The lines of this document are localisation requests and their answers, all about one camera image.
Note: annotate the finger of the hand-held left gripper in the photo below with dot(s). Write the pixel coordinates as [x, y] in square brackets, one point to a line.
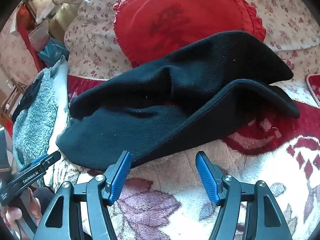
[51, 158]

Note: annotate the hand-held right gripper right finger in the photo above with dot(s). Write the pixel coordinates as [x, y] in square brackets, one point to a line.
[206, 177]

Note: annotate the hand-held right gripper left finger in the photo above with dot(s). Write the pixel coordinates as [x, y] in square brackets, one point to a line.
[120, 177]

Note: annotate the black pants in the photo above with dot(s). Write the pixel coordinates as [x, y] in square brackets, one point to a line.
[160, 100]

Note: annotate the person's left hand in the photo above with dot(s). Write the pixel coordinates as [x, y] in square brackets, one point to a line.
[13, 216]

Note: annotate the grey fleece jacket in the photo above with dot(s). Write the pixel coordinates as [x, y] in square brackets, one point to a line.
[35, 120]

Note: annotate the red and white plush blanket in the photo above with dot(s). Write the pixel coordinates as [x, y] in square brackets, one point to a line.
[262, 160]

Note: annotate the small black cloth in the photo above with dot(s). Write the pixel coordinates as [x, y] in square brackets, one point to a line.
[27, 97]

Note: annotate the teal plastic bag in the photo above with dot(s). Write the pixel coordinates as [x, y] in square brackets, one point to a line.
[53, 51]

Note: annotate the floral cushioned chair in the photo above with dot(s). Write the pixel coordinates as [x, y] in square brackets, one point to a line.
[15, 57]

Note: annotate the floral beige sofa cover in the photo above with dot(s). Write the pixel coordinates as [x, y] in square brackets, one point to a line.
[97, 42]

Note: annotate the red heart-shaped frilled cushion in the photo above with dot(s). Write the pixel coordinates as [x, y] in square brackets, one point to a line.
[180, 17]

